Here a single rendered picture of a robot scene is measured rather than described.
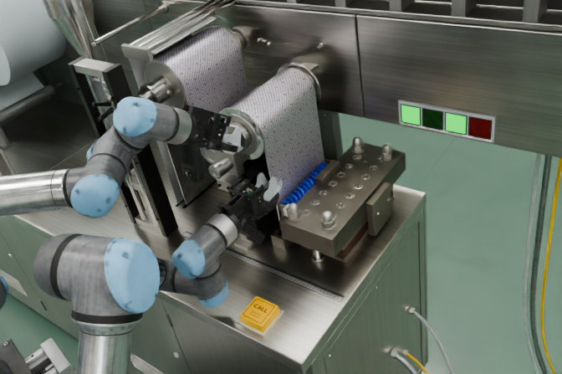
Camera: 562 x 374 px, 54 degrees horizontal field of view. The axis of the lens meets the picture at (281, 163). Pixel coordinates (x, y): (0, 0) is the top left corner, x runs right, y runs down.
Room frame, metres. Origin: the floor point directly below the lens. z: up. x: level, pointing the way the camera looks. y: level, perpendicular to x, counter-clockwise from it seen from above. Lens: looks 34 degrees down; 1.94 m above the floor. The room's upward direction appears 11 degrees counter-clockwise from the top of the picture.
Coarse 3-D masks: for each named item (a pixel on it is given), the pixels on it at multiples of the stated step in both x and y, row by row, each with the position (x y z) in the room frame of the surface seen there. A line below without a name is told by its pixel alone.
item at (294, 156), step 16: (304, 128) 1.28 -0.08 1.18; (288, 144) 1.22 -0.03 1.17; (304, 144) 1.27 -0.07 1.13; (320, 144) 1.32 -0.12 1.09; (272, 160) 1.16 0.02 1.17; (288, 160) 1.21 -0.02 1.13; (304, 160) 1.26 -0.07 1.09; (320, 160) 1.31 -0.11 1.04; (272, 176) 1.15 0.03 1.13; (288, 176) 1.20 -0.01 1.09; (304, 176) 1.25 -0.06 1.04; (288, 192) 1.19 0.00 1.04
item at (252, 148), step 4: (232, 116) 1.19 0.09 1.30; (236, 116) 1.18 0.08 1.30; (240, 116) 1.17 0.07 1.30; (232, 120) 1.19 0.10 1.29; (236, 120) 1.18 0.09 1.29; (240, 120) 1.17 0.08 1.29; (244, 120) 1.16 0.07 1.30; (244, 124) 1.16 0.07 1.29; (248, 124) 1.15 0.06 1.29; (248, 128) 1.16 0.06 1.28; (252, 128) 1.15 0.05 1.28; (252, 132) 1.15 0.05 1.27; (252, 136) 1.15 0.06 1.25; (256, 136) 1.14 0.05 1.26; (252, 140) 1.15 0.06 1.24; (256, 140) 1.15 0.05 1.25; (252, 144) 1.16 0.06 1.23; (256, 144) 1.15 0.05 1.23; (248, 148) 1.17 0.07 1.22; (252, 148) 1.16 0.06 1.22; (256, 148) 1.15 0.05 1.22; (244, 152) 1.18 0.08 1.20; (248, 152) 1.17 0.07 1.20; (252, 152) 1.16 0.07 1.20
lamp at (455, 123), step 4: (448, 116) 1.16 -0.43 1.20; (452, 116) 1.15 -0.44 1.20; (456, 116) 1.14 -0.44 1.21; (460, 116) 1.14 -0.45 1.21; (464, 116) 1.13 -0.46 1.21; (448, 120) 1.16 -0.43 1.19; (452, 120) 1.15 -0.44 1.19; (456, 120) 1.14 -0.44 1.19; (460, 120) 1.14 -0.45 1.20; (464, 120) 1.13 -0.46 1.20; (448, 124) 1.16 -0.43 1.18; (452, 124) 1.15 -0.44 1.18; (456, 124) 1.14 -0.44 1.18; (460, 124) 1.14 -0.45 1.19; (464, 124) 1.13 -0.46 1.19; (448, 128) 1.16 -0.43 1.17; (452, 128) 1.15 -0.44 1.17; (456, 128) 1.14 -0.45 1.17; (460, 128) 1.14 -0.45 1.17; (464, 128) 1.13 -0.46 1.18; (460, 132) 1.14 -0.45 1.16; (464, 132) 1.13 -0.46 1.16
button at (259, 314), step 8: (256, 296) 0.95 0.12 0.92; (256, 304) 0.93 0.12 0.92; (264, 304) 0.92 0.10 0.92; (272, 304) 0.92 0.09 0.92; (248, 312) 0.91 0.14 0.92; (256, 312) 0.90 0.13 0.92; (264, 312) 0.90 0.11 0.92; (272, 312) 0.89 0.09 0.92; (248, 320) 0.88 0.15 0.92; (256, 320) 0.88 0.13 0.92; (264, 320) 0.87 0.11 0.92; (272, 320) 0.88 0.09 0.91; (256, 328) 0.87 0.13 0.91; (264, 328) 0.86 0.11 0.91
